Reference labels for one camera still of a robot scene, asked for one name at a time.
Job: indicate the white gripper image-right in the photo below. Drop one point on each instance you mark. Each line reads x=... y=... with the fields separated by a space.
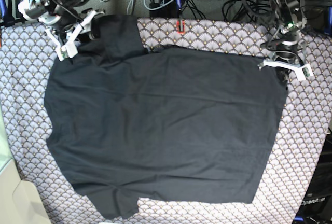
x=301 y=69

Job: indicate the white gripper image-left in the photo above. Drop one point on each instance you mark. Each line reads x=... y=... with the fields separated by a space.
x=67 y=38

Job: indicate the dark grey T-shirt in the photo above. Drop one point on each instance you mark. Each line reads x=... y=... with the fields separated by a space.
x=172 y=124

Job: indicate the blue clamp right edge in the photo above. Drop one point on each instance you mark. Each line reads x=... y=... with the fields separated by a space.
x=328 y=22

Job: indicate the blue clamp edge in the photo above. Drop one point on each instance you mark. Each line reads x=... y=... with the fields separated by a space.
x=328 y=22
x=3 y=8

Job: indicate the fan-patterned table cloth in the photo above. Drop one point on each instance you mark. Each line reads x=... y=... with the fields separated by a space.
x=27 y=55

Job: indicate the red table clamp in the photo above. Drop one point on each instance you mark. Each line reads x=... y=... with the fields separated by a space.
x=180 y=26

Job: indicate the blue clamp left edge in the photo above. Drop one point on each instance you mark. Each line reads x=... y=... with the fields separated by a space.
x=3 y=8

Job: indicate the black OpenArm case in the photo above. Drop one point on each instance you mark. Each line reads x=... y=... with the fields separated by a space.
x=316 y=205

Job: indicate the beige plastic bin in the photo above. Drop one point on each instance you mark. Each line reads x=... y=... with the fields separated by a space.
x=20 y=200

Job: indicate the blue clamp handle centre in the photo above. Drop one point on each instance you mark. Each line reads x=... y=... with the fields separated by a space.
x=179 y=8

